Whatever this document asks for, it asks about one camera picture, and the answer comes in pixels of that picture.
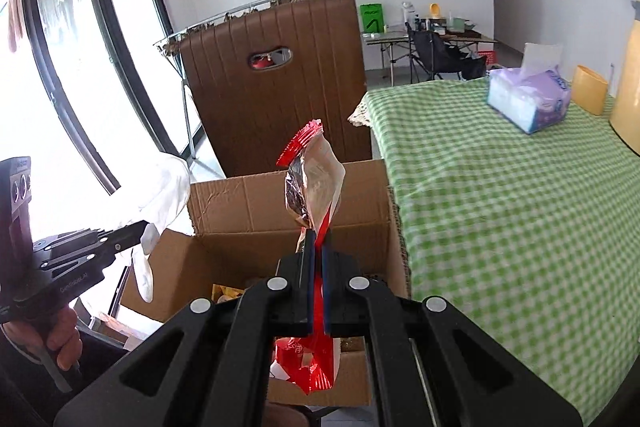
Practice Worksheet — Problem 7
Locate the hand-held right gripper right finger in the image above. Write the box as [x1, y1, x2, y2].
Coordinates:
[320, 244, 585, 427]

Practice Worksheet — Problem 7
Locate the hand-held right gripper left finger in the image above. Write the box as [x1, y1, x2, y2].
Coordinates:
[52, 241, 321, 427]

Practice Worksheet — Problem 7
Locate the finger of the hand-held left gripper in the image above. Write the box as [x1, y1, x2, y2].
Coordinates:
[34, 219, 152, 259]
[42, 252, 119, 281]

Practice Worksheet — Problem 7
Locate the white cotton glove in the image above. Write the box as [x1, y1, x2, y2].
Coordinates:
[117, 152, 191, 303]

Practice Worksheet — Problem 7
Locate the yellow snack bag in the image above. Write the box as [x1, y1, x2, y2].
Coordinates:
[212, 283, 248, 305]

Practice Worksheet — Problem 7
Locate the brown cardboard box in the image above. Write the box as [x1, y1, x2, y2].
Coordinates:
[117, 159, 413, 410]

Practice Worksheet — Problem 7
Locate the red snack wrapper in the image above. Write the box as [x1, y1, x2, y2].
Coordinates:
[272, 119, 348, 395]

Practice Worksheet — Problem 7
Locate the person's left forearm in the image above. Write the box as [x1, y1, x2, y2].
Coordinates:
[0, 337, 66, 427]

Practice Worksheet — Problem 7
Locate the person's left hand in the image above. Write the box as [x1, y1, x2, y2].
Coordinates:
[2, 307, 83, 373]

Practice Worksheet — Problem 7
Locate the green checkered tablecloth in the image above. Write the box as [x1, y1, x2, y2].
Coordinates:
[348, 77, 640, 427]

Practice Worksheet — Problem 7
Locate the brown wooden chair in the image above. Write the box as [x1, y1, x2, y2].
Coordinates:
[178, 0, 373, 180]

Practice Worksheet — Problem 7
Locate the black-framed sliding glass door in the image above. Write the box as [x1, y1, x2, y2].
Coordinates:
[0, 0, 193, 228]

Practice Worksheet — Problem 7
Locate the small folding table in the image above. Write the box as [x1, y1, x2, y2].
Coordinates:
[361, 27, 498, 85]

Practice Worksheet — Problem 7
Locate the black folding camp chair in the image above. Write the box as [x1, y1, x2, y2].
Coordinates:
[406, 22, 488, 82]

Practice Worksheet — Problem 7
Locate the green shopping bag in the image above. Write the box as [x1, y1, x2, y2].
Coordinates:
[360, 3, 385, 35]

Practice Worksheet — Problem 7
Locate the purple tissue pack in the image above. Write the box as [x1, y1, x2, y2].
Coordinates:
[487, 43, 572, 135]

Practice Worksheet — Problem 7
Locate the yellow thermos jug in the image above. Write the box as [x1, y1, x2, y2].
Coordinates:
[608, 0, 640, 158]

